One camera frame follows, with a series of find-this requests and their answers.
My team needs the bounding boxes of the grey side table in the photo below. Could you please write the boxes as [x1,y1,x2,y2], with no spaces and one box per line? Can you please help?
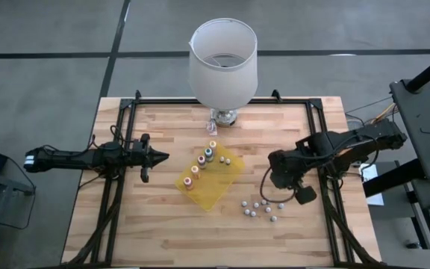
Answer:
[389,76,430,182]

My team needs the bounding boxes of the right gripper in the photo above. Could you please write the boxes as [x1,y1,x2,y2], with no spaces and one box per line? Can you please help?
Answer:
[268,149,318,205]

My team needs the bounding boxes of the white shade table lamp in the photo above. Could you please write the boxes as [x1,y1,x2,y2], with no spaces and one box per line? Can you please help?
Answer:
[187,17,259,128]

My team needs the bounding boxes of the white paper sheet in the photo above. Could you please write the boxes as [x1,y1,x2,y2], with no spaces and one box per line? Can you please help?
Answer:
[359,163,386,207]

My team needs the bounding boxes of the yellow cable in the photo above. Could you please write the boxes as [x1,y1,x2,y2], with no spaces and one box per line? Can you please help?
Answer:
[370,102,397,124]

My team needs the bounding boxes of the black diagonal pole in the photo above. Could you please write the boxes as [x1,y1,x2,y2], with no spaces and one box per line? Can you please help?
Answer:
[404,47,430,94]

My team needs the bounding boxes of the small clear plastic tag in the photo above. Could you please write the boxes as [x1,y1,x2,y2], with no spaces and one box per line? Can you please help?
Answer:
[205,118,219,137]

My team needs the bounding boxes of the yellow translucent plastic bin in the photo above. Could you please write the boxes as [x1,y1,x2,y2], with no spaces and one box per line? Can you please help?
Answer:
[175,140,246,213]

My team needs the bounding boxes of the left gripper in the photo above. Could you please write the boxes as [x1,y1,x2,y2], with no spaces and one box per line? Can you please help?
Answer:
[127,133,170,183]

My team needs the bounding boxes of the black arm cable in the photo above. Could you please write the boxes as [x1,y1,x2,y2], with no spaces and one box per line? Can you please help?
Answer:
[259,167,299,205]
[87,125,126,150]

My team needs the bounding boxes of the grey equipment cart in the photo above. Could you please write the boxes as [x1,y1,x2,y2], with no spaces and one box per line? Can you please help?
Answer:
[0,149,37,269]

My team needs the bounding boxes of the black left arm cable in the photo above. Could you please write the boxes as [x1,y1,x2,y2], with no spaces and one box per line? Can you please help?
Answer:
[87,125,126,150]

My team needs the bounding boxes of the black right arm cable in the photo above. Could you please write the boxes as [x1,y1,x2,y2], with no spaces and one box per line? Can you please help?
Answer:
[259,167,299,205]

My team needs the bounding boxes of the black stand leg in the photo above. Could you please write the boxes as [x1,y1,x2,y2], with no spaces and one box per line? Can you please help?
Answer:
[362,158,427,199]

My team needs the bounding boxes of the black metal table frame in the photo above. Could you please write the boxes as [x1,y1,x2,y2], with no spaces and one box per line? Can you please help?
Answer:
[60,89,384,269]

